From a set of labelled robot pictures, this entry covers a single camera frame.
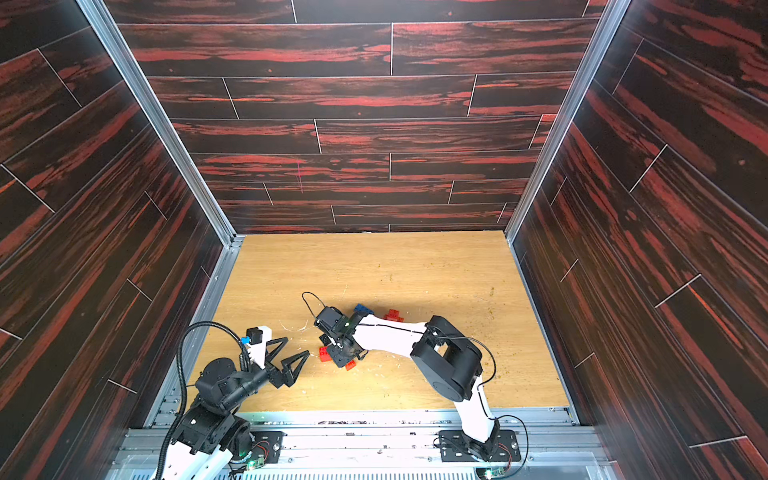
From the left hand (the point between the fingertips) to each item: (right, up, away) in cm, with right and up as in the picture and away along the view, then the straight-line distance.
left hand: (298, 348), depth 75 cm
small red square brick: (+25, +6, +13) cm, 29 cm away
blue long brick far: (+14, +7, +23) cm, 28 cm away
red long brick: (+12, -9, +13) cm, 19 cm away
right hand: (+11, -4, +15) cm, 19 cm away
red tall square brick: (+4, -5, +11) cm, 13 cm away
